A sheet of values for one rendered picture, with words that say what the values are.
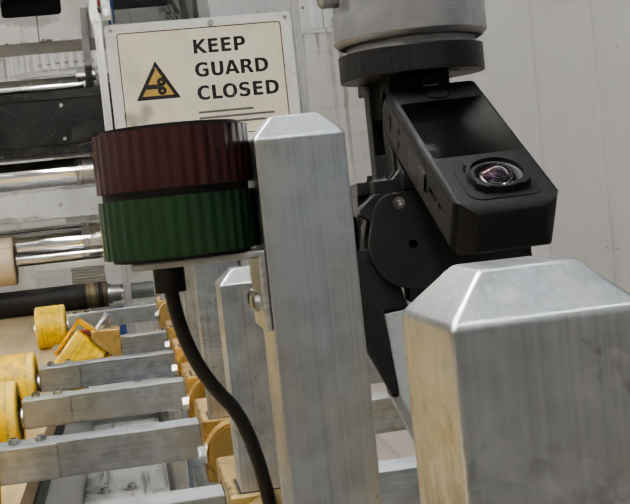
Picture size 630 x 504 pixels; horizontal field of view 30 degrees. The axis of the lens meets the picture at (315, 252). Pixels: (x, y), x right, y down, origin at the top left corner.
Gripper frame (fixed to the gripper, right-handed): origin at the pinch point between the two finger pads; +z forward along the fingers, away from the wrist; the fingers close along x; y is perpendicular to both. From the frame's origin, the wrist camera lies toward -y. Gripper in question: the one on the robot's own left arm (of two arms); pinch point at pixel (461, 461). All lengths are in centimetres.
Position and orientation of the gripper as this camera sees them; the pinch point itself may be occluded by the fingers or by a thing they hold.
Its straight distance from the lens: 57.6
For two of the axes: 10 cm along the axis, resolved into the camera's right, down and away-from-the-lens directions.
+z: 1.0, 9.9, 0.5
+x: -9.8, 1.1, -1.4
